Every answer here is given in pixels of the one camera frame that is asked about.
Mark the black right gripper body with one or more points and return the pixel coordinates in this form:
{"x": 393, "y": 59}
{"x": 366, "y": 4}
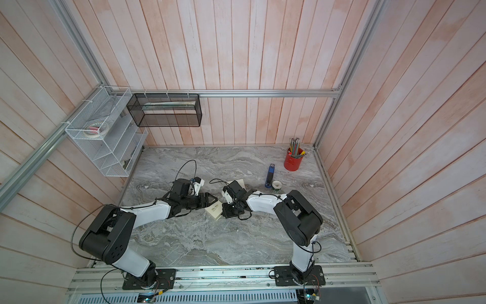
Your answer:
{"x": 233, "y": 204}

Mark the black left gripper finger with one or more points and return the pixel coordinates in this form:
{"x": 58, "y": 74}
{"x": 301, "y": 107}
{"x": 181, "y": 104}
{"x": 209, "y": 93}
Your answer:
{"x": 209, "y": 198}
{"x": 207, "y": 204}

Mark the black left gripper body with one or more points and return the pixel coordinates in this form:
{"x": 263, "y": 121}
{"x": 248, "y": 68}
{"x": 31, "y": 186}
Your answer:
{"x": 191, "y": 201}

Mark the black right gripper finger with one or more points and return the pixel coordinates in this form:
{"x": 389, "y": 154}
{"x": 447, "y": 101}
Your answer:
{"x": 227, "y": 211}
{"x": 240, "y": 209}

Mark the cream drawer jewelry box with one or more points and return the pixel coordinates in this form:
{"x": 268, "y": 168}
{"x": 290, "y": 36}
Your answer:
{"x": 215, "y": 210}

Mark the cream small gift box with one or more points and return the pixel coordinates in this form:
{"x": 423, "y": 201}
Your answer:
{"x": 241, "y": 183}

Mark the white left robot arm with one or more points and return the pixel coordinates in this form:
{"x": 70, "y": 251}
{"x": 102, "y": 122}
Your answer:
{"x": 108, "y": 236}

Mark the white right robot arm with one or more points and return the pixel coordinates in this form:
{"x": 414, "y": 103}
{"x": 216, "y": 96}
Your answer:
{"x": 298, "y": 217}

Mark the red pencil cup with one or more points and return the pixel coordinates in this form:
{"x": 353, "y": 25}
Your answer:
{"x": 292, "y": 163}

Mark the coloured pencils bundle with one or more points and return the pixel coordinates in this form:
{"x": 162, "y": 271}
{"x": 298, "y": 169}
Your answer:
{"x": 294, "y": 149}

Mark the tape roll on shelf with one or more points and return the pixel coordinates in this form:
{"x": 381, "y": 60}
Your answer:
{"x": 96, "y": 130}

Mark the black wire mesh basket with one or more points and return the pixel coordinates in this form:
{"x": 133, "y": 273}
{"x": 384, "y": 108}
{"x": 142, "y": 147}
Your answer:
{"x": 165, "y": 109}

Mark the white wire mesh shelf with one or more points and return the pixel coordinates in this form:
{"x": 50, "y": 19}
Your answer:
{"x": 115, "y": 154}

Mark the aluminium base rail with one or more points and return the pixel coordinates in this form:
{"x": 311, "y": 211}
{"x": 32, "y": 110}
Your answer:
{"x": 236, "y": 277}

